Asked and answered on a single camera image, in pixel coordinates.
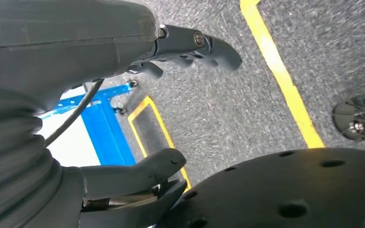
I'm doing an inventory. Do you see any blue wheeled cart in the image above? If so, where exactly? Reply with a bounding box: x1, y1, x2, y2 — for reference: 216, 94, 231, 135
38, 80, 138, 167

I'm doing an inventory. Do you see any yellow floor tape marking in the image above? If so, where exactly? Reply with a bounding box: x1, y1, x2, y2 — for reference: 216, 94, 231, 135
127, 95, 192, 193
240, 0, 326, 150

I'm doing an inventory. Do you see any black perforated robot body cover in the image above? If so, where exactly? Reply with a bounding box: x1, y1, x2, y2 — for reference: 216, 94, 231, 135
155, 147, 365, 228

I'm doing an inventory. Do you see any black metal base foot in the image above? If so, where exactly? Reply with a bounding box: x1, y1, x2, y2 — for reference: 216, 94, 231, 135
331, 95, 365, 151

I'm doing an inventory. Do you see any grey left arm cable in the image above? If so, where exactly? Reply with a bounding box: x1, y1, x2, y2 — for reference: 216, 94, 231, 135
43, 79, 105, 148

